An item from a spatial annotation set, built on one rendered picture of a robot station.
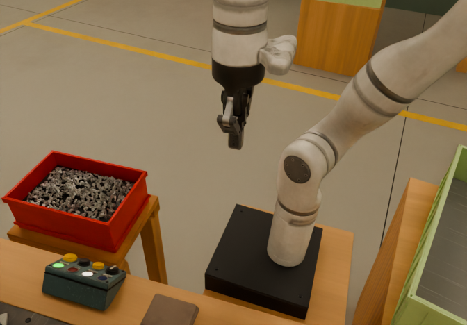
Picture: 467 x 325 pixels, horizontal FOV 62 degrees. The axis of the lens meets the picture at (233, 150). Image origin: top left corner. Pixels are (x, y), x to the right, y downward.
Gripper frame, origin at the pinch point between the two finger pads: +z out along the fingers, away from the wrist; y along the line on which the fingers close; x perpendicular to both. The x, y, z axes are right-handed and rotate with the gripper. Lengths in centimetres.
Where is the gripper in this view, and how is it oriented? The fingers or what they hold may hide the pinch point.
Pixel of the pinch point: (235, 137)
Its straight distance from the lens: 62.4
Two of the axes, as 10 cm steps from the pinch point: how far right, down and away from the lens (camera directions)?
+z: -0.2, 7.8, 6.2
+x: 9.6, 1.9, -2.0
